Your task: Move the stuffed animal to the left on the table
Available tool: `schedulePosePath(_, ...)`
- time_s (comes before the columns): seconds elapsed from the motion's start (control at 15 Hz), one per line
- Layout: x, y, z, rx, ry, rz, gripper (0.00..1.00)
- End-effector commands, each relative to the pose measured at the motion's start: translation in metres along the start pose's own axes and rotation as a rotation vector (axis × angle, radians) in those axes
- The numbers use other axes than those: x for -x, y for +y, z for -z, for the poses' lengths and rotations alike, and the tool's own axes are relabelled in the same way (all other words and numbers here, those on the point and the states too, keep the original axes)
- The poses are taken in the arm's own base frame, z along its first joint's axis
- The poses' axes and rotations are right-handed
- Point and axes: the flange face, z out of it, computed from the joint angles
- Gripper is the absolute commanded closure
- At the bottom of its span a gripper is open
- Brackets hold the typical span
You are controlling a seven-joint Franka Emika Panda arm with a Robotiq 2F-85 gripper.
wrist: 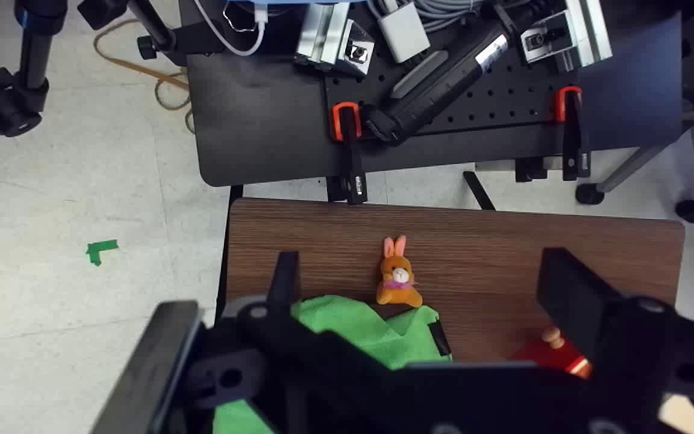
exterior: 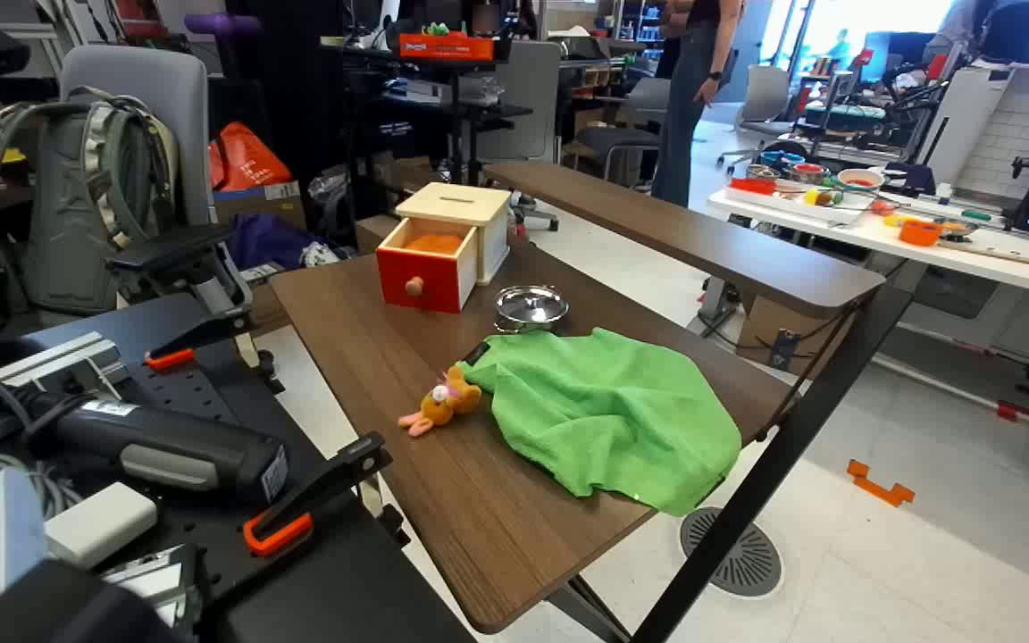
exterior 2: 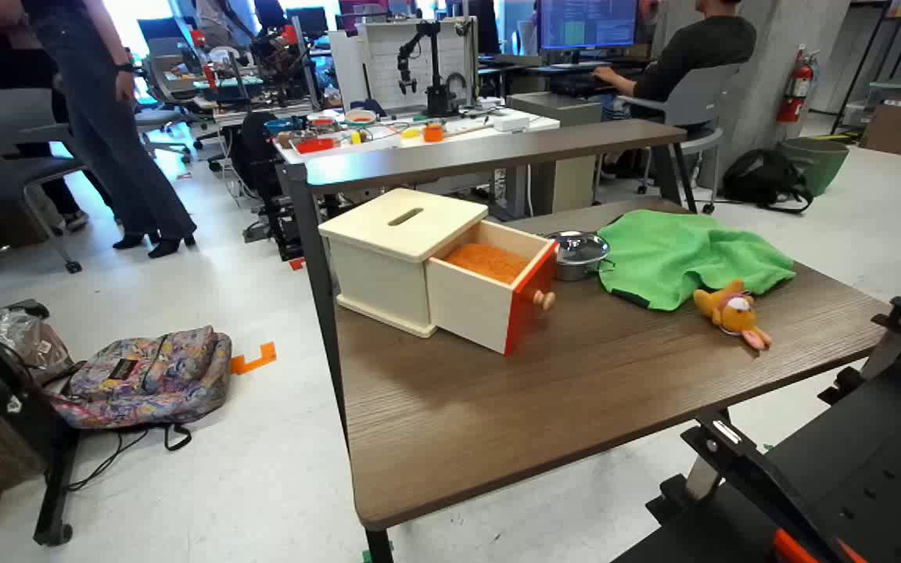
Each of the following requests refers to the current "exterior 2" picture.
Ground black cart frame left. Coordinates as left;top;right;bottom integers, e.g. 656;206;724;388
0;344;78;546

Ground standing person dark trousers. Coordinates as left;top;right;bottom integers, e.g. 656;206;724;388
22;0;198;261

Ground green cloth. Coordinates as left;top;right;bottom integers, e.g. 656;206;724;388
598;211;797;314

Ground wooden box with slot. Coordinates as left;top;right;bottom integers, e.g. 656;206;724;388
319;187;485;339

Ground wooden drawer orange front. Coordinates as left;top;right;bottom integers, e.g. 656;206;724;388
430;223;558;352

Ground small black desktop robot arm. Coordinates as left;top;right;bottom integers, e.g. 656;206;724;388
398;22;466;120

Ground cardboard box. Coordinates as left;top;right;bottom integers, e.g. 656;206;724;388
862;103;901;157

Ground seated person black shirt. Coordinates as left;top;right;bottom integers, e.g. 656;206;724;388
595;0;756;101

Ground black robot stand base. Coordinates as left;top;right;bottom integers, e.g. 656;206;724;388
613;298;901;563

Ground small metal bowl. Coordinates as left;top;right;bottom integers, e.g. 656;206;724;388
553;227;609;281

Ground orange plastic bracket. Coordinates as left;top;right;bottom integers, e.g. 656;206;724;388
233;342;279;375

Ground green bin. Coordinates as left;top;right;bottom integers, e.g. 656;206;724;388
779;137;848;197

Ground red fire extinguisher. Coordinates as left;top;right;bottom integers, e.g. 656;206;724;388
775;49;816;126

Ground black backpack on floor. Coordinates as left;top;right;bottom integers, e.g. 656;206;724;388
720;149;815;216

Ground grey office chair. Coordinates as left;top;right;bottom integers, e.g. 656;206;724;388
621;64;739;213

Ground colourful floral backpack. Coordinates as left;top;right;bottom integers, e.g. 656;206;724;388
48;324;233;433

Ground computer monitor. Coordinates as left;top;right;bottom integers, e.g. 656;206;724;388
538;0;637;53

